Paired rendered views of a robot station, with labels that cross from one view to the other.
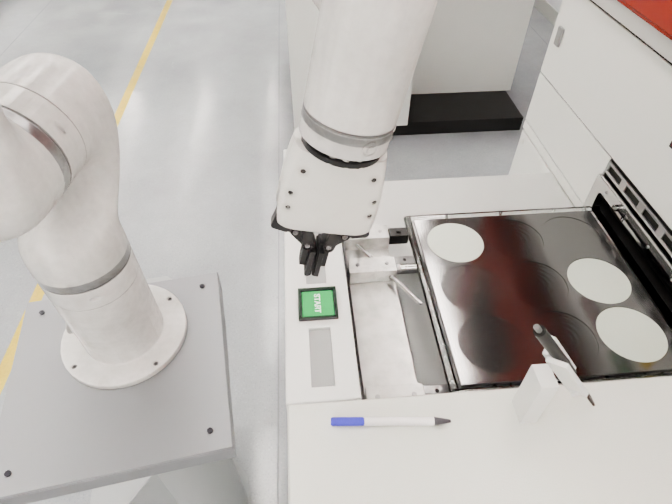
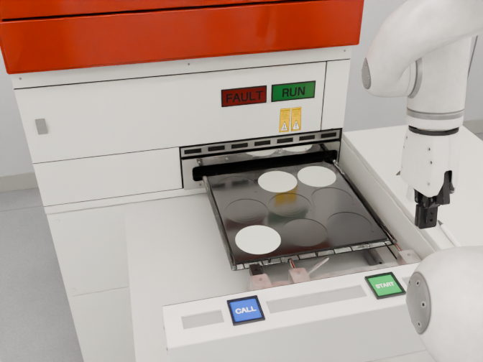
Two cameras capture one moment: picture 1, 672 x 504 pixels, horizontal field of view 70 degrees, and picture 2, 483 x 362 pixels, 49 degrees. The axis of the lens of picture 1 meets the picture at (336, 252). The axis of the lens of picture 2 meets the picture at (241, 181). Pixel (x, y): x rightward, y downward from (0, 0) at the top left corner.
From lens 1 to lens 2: 1.05 m
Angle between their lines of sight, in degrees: 72
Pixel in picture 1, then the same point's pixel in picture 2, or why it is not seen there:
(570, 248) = (250, 188)
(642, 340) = (320, 173)
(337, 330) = (401, 273)
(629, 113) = (174, 115)
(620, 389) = (380, 169)
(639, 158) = (204, 128)
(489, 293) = (306, 224)
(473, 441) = (442, 215)
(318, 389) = not seen: hidden behind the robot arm
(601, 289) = (285, 181)
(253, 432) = not seen: outside the picture
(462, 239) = (254, 235)
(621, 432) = not seen: hidden behind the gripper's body
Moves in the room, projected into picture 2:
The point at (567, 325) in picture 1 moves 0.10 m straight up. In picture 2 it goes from (320, 196) to (323, 161)
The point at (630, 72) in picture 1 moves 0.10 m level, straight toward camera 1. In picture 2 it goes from (154, 97) to (190, 103)
